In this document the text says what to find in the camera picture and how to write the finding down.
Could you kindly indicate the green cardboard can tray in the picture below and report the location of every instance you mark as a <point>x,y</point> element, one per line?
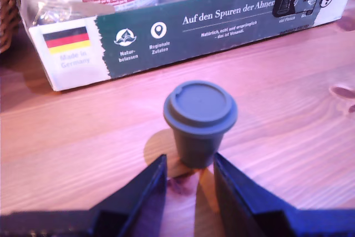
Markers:
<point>194,40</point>

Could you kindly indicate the grey cup-shaped coffee capsule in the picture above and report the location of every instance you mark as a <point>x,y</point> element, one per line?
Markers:
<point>198,115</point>

